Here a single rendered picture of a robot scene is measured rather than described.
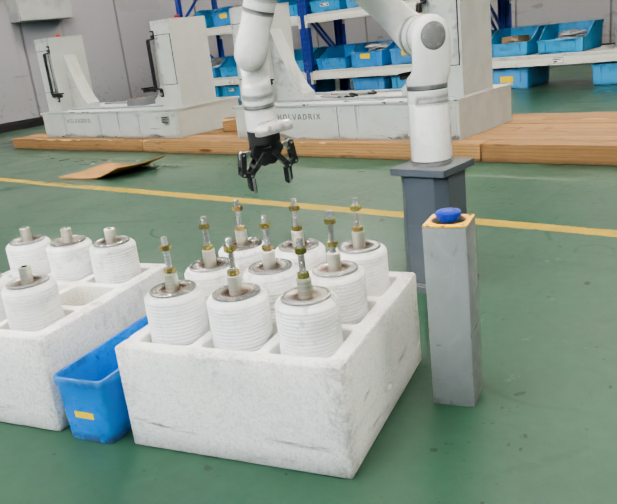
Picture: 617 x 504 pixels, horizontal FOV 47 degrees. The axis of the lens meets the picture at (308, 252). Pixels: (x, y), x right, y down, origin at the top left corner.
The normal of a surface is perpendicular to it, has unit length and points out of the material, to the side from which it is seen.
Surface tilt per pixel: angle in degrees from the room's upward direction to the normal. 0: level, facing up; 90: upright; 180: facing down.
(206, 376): 90
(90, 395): 92
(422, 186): 90
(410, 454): 0
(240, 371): 90
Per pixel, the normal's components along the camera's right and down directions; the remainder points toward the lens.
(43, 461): -0.11, -0.95
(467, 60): 0.76, 0.11
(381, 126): -0.64, 0.29
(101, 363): 0.90, 0.00
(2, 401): -0.40, 0.32
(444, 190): 0.09, 0.29
